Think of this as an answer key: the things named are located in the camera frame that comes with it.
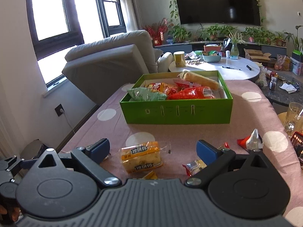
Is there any yellow bread packet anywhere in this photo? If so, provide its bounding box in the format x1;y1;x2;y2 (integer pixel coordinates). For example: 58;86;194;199
142;171;158;180

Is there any orange bread packet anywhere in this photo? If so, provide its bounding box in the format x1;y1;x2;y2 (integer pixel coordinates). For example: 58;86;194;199
120;141;162;174

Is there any light blue snack bowl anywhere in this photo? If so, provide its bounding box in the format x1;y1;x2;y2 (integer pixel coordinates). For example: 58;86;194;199
202;52;221;63

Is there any dark tv console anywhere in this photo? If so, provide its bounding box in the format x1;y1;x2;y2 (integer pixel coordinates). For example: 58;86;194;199
155;41;287;58

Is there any shiny red snack bag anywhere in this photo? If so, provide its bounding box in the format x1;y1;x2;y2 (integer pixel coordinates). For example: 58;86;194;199
167;87;215;100

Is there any white round coffee table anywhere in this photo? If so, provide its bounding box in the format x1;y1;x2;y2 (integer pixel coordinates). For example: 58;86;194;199
169;57;260;81

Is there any clear bag of bread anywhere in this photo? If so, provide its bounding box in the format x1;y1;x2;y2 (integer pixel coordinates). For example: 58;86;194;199
178;71;221;90

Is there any wall mounted television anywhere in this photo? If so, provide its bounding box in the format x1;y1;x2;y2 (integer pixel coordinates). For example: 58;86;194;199
176;0;261;26

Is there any pale green snack bag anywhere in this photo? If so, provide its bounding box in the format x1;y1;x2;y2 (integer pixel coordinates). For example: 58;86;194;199
127;87;167;101

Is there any wall power socket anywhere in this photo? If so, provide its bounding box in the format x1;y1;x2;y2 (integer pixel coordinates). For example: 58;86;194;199
54;104;65;117

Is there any small candy packet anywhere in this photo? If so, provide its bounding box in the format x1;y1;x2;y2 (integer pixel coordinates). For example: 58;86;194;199
182;159;207;177

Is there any glass vase with plant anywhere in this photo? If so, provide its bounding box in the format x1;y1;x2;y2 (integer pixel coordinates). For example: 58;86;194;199
229;32;242;59

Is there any red noodle snack bag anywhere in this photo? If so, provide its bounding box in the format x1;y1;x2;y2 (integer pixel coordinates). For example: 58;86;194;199
173;78;202;91

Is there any pink polka dot tablecloth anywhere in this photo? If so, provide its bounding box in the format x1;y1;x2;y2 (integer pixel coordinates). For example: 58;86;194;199
62;80;302;226

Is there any yellow canister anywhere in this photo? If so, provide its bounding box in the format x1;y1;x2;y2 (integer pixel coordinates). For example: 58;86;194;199
174;51;186;68

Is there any red cased smartphone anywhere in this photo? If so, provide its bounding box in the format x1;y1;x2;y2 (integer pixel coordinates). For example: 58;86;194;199
290;131;303;168

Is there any red yellow snack bag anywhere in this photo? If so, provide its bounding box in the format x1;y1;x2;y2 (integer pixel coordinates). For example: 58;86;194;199
145;82;179;96

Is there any cardboard box on console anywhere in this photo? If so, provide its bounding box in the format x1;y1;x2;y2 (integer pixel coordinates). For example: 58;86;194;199
244;49;271;63

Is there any dark round marble table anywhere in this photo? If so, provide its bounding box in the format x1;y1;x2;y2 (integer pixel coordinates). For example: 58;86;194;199
258;69;303;107

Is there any drinking glass with spoon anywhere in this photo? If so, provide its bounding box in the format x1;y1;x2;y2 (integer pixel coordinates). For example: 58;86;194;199
284;102;303;137

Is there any beige sofa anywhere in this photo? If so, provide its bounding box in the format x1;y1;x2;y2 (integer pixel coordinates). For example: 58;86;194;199
62;30;174;105

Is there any small red white snack packet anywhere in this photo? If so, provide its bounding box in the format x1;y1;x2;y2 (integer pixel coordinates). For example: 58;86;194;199
237;129;263;151

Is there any green cardboard box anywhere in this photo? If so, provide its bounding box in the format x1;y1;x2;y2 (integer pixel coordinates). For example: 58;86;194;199
120;71;233;124

